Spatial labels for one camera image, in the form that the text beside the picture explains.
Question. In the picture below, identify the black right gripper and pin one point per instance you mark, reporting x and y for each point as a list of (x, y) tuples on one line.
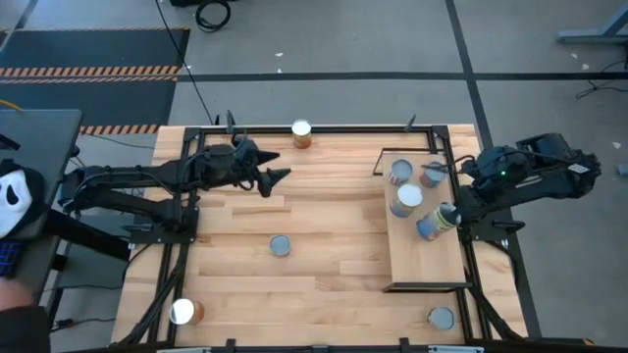
[(473, 206)]

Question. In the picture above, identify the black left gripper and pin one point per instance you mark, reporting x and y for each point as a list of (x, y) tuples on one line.
[(221, 164)]

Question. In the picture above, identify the blue yellow label tin can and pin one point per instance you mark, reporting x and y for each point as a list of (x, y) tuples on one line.
[(432, 228)]

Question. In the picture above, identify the corn label tin can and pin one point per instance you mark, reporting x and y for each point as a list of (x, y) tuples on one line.
[(301, 130)]

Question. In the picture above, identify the teal label tin can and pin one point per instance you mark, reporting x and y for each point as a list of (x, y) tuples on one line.
[(280, 245)]

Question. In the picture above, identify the orange label tin can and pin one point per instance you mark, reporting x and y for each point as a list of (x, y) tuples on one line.
[(184, 311)]

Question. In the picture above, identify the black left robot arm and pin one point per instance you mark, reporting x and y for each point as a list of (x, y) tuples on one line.
[(147, 174)]

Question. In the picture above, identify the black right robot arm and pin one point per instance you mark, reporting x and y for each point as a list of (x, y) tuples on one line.
[(539, 181)]

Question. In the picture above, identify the wooden shelf board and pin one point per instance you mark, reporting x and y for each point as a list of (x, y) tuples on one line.
[(422, 260)]

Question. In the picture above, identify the brown label tin can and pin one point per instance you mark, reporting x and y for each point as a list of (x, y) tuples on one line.
[(434, 179)]

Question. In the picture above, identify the red white label tin can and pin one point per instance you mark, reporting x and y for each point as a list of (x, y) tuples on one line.
[(401, 170)]

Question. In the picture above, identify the grey lid tin can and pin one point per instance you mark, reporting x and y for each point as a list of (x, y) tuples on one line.
[(440, 317)]

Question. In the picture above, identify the small grey floor object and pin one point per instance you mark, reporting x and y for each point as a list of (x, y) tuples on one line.
[(623, 170)]

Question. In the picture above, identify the black hazard stripe floor mat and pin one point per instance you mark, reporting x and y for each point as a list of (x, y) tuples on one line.
[(88, 103), (98, 49)]

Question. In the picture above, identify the black desk foot beam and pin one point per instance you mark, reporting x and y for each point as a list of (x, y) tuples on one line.
[(88, 236)]

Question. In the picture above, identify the grey metal desk foot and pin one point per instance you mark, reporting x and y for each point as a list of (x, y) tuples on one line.
[(589, 35)]

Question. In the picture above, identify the dark grey desk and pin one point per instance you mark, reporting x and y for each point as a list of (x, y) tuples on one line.
[(44, 137)]

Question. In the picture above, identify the black power plug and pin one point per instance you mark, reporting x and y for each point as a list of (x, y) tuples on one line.
[(63, 324)]

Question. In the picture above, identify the white ghost mask black hood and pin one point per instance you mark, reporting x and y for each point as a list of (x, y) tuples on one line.
[(12, 201)]

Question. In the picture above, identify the backlit keyboard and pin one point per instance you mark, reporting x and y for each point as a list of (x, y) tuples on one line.
[(9, 257)]

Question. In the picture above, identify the person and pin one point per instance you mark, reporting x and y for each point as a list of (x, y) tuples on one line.
[(22, 328)]

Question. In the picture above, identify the black metal shelf frame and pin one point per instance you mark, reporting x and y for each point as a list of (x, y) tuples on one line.
[(422, 287)]

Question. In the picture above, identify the black aluminium table frame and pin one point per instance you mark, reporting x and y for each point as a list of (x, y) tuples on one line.
[(343, 130)]

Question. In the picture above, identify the black desk mount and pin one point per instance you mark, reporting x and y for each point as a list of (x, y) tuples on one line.
[(7, 143)]

